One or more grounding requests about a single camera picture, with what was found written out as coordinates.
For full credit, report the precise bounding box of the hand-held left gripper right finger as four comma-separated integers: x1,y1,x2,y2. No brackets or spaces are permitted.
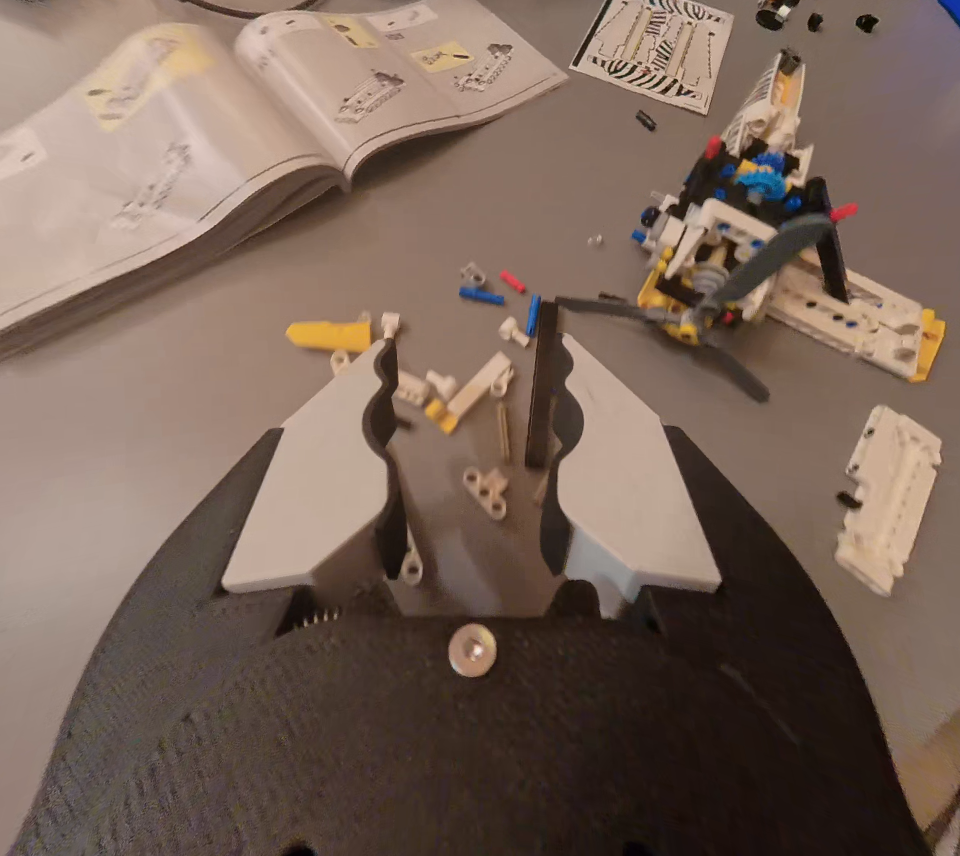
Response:
538,333,723,621

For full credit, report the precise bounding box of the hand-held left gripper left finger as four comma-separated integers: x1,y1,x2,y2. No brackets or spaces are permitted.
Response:
221,337,412,595

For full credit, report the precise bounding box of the black lego beam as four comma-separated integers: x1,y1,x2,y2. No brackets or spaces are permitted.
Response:
525,301,562,471

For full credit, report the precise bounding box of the white triangular lego piece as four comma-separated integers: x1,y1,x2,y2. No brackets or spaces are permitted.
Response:
462,467,510,522

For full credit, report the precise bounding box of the yellow lego panel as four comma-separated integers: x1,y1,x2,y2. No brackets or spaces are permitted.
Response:
285,318,374,355

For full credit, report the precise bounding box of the white lego beam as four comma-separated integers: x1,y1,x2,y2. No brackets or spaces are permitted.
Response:
446,351,516,422

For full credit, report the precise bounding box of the white lego panel assembly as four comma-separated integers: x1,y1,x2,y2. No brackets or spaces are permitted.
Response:
834,404,944,598

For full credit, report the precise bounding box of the lego airplane model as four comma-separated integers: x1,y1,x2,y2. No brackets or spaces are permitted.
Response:
553,46,948,407

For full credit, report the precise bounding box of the small grey black lego assembly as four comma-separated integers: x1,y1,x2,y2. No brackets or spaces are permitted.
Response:
752,0,824,32

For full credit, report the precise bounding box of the open instruction booklet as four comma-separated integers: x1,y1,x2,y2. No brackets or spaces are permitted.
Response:
0,0,571,362

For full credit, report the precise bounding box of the zebra striped sticker sheet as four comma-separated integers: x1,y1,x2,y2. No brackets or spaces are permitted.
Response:
568,0,736,117

